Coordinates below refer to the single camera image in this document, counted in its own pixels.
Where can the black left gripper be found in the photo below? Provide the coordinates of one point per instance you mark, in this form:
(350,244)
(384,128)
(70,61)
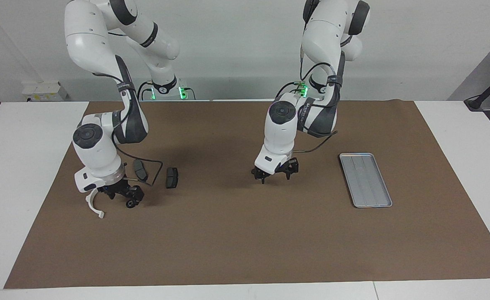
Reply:
(279,167)

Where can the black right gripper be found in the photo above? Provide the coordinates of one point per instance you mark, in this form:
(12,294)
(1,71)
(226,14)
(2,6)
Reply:
(113,188)

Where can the large black bearing gear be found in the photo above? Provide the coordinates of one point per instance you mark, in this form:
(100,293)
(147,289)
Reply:
(131,204)

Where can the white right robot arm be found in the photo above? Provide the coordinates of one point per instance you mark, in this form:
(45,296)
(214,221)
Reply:
(99,146)

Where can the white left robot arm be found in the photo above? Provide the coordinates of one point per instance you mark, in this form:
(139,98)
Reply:
(282,137)

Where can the silver metal tray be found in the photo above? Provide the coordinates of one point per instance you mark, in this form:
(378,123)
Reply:
(366,181)

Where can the long dark grey brake pad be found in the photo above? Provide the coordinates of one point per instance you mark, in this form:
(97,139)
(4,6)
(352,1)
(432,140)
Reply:
(140,170)

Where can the short dark grey brake pad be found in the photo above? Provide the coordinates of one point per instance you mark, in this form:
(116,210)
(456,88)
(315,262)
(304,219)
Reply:
(172,178)

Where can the brown table mat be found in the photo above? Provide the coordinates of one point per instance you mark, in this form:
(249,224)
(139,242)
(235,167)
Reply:
(245,233)

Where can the black stand with foot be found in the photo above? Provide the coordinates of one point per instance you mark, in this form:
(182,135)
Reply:
(478,102)

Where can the white curved plastic bracket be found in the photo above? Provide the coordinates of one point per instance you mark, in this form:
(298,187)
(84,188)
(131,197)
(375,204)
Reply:
(91,206)

